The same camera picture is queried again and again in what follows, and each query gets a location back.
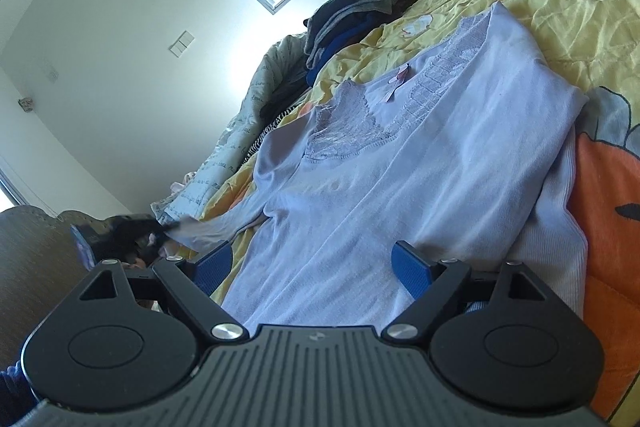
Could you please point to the grey printed quilt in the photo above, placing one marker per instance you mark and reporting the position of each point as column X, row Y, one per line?
column 245, row 117

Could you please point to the light purple long-sleeve top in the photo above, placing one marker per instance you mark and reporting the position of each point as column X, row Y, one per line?
column 380, row 187

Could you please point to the small wall ornament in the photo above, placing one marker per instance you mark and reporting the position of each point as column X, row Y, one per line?
column 25, row 103

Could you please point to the wooden bed board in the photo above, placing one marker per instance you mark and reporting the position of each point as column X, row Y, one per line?
column 35, row 267

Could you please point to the pile of dark clothes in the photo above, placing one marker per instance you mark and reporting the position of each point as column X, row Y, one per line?
column 345, row 14

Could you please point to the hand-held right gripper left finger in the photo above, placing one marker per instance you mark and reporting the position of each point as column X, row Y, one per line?
column 214, row 263

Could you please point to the black white striped cloth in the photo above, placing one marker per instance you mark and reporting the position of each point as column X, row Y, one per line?
column 277, row 119

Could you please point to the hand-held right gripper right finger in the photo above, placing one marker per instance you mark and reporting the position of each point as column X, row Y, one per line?
column 410, row 264

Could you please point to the white wall switch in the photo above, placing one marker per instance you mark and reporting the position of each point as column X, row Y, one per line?
column 181, row 42

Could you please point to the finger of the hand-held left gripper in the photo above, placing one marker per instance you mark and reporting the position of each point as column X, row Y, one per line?
column 131, row 229

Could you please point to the yellow floral bedsheet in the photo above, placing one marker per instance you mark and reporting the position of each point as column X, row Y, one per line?
column 565, row 2

